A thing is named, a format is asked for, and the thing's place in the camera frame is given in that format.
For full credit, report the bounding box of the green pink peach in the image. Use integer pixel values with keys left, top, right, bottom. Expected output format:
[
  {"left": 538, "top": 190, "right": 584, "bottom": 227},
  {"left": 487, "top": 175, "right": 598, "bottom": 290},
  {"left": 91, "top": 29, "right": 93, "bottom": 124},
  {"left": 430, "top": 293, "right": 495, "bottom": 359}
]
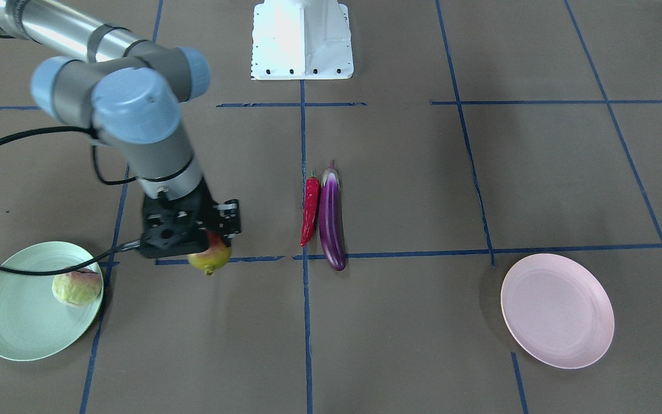
[{"left": 52, "top": 269, "right": 103, "bottom": 308}]

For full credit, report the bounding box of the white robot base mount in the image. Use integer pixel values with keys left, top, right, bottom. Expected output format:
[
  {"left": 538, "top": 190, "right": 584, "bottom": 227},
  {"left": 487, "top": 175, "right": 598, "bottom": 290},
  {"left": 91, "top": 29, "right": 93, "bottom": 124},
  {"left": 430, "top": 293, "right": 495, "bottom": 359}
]
[{"left": 251, "top": 1, "right": 355, "bottom": 81}]

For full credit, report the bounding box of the red yellow pomegranate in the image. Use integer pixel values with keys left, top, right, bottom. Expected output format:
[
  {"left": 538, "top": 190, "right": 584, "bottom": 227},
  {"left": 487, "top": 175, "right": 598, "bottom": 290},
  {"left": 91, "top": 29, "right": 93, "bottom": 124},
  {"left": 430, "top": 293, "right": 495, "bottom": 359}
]
[{"left": 187, "top": 230, "right": 232, "bottom": 276}]

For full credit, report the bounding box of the pink plate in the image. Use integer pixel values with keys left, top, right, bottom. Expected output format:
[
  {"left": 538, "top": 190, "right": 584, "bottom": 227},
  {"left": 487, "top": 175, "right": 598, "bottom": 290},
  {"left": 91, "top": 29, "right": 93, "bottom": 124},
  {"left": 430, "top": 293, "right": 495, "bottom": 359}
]
[{"left": 500, "top": 252, "right": 615, "bottom": 370}]

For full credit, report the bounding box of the purple eggplant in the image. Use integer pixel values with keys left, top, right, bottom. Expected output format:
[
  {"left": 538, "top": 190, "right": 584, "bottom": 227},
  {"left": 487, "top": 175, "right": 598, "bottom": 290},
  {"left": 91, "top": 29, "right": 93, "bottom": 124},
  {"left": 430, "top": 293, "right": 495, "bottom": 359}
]
[{"left": 318, "top": 160, "right": 347, "bottom": 271}]

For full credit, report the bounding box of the red chili pepper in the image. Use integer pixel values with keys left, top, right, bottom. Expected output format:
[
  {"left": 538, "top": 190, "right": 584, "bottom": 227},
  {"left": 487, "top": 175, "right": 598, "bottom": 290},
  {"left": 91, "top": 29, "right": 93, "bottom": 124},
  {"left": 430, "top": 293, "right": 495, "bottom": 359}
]
[{"left": 299, "top": 175, "right": 321, "bottom": 247}]

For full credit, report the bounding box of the green plate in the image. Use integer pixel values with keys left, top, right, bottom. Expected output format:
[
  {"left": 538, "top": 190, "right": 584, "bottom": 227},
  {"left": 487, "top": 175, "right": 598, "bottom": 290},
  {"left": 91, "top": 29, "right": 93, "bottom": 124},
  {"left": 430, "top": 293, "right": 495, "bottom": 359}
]
[{"left": 0, "top": 241, "right": 103, "bottom": 362}]

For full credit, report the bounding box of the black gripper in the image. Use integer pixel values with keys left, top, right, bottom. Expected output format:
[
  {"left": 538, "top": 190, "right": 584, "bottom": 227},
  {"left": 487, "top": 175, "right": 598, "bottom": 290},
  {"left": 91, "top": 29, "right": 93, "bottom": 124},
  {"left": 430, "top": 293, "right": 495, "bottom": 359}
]
[{"left": 137, "top": 179, "right": 242, "bottom": 259}]

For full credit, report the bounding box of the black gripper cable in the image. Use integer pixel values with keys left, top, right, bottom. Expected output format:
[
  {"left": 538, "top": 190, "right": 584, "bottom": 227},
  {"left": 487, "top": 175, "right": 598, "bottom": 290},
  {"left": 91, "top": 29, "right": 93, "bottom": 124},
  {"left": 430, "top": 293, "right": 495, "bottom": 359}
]
[{"left": 0, "top": 126, "right": 143, "bottom": 277}]

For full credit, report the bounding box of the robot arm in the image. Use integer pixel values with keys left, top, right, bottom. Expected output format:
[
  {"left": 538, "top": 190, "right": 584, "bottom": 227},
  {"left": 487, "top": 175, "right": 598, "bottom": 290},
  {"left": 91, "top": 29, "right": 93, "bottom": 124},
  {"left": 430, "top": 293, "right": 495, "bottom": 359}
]
[{"left": 0, "top": 1, "right": 241, "bottom": 259}]

